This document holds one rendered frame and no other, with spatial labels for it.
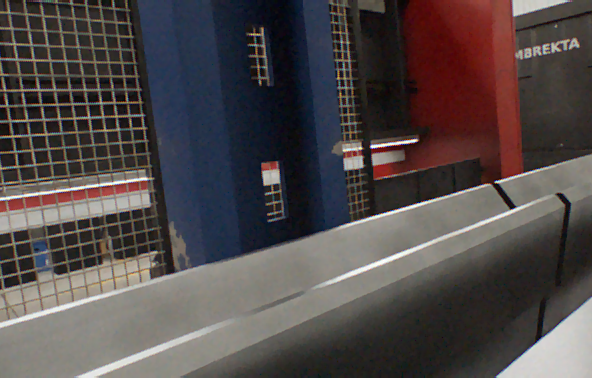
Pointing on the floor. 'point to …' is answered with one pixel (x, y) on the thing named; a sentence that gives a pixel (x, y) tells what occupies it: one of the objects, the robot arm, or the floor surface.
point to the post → (148, 132)
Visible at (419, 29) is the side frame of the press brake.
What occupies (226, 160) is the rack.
